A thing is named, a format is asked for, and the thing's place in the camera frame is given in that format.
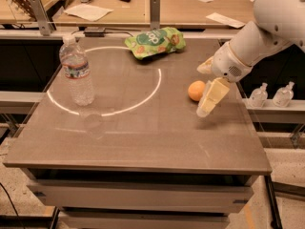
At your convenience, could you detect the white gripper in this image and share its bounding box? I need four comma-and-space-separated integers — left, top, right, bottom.
196, 42, 252, 117

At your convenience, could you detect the orange fruit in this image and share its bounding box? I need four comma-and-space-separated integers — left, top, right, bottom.
188, 80, 206, 101

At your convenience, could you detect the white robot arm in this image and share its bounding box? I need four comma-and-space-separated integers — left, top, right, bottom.
196, 0, 305, 117

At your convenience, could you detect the clear sanitizer bottle left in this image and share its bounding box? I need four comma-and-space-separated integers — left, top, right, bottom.
248, 83, 268, 108

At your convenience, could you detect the clear sanitizer bottle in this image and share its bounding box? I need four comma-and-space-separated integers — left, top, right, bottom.
248, 83, 268, 108
273, 81, 295, 108

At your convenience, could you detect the clear sanitizer bottle right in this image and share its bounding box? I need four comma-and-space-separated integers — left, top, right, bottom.
273, 81, 295, 108

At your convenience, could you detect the clear plastic water bottle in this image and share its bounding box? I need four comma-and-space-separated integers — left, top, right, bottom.
59, 34, 94, 106

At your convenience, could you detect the green snack bag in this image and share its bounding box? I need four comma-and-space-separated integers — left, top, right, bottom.
125, 27, 186, 60

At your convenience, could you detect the white paper strip right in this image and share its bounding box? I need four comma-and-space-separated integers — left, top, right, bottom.
207, 12, 244, 29

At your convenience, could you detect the black power adapter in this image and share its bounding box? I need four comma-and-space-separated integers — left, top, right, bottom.
84, 27, 106, 37

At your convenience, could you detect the white paper sheet left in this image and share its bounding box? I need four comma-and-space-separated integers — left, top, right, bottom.
64, 4, 112, 22

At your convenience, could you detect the white drawer cabinet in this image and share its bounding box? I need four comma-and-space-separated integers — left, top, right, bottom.
28, 176, 254, 229

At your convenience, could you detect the metal bracket middle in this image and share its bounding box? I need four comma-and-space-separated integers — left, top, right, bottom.
150, 0, 160, 30

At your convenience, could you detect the metal bracket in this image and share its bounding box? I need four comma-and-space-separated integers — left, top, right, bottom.
150, 0, 160, 30
29, 0, 55, 36

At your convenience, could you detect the metal bracket left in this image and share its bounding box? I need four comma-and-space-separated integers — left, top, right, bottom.
29, 0, 55, 36

